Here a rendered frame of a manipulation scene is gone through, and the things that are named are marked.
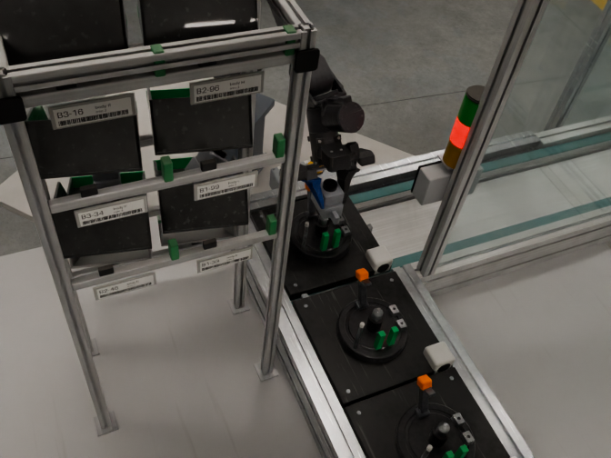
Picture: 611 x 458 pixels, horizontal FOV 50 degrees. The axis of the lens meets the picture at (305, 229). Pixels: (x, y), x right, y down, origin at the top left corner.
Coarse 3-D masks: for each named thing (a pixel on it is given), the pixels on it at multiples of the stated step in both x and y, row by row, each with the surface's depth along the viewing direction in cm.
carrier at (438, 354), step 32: (352, 288) 136; (384, 288) 137; (320, 320) 130; (352, 320) 128; (384, 320) 129; (416, 320) 132; (320, 352) 125; (352, 352) 125; (384, 352) 124; (416, 352) 127; (448, 352) 126; (352, 384) 121; (384, 384) 122
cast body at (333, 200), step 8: (328, 184) 130; (336, 184) 131; (328, 192) 130; (336, 192) 131; (312, 200) 136; (328, 200) 130; (336, 200) 131; (320, 208) 133; (328, 208) 132; (336, 208) 133; (328, 216) 134; (336, 216) 132
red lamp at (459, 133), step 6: (456, 120) 114; (456, 126) 114; (462, 126) 113; (456, 132) 115; (462, 132) 114; (450, 138) 117; (456, 138) 115; (462, 138) 115; (456, 144) 116; (462, 144) 115
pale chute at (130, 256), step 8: (88, 256) 118; (96, 256) 117; (104, 256) 116; (112, 256) 115; (120, 256) 114; (128, 256) 113; (136, 256) 112; (144, 256) 111; (72, 264) 106; (80, 264) 107; (88, 264) 107; (96, 264) 107; (104, 264) 107
